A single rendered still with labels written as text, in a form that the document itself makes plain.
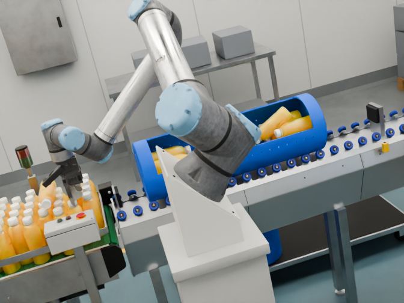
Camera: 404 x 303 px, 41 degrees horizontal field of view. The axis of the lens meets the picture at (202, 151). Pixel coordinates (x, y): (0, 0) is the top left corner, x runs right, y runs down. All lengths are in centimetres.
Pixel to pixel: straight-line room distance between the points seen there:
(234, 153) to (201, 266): 37
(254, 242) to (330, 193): 104
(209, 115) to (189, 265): 48
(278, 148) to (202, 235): 87
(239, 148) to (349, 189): 119
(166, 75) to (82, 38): 405
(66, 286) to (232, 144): 112
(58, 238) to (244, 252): 82
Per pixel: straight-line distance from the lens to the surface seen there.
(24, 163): 280
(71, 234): 221
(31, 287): 245
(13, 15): 552
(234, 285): 180
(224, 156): 167
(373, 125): 287
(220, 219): 172
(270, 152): 248
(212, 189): 168
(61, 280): 244
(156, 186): 238
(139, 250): 252
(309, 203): 270
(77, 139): 213
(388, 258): 353
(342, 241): 290
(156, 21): 195
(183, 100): 154
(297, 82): 632
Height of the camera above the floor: 203
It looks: 21 degrees down
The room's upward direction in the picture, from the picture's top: 13 degrees counter-clockwise
